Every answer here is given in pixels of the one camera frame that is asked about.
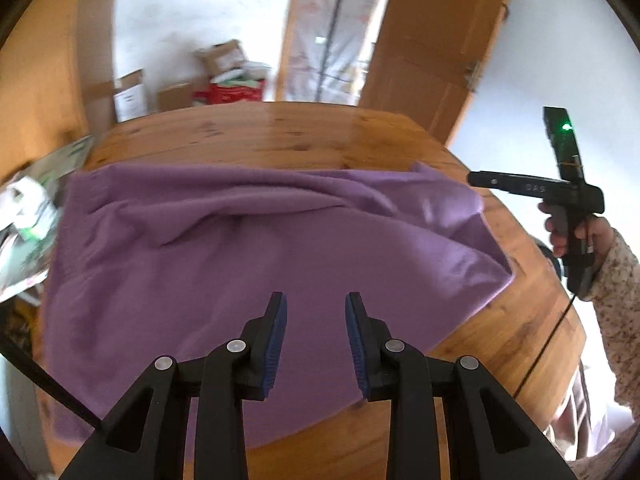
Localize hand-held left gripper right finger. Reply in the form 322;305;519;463
345;291;578;480

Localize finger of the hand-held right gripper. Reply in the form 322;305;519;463
468;170;521;192

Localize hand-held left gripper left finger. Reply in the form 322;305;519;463
59;291;288;480

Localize purple fleece pants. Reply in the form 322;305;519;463
37;161;516;453

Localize person's right forearm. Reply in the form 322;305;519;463
582;230;640;411

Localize person's right hand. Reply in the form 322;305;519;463
539;200;620;268

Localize wooden framed glass door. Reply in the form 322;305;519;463
276;0;396;106

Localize red patterned box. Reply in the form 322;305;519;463
194;80;267;106

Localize pile of white green packets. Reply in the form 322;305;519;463
210;61;273;86

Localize closed brown cardboard box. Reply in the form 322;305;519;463
156;81;196;111

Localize white cardboard box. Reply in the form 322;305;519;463
114;69;150;123

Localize open brown cardboard box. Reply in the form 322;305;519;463
192;40;248;81

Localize wooden wardrobe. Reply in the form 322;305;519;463
10;0;126;181

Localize silver door handle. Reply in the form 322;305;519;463
462;60;483;92

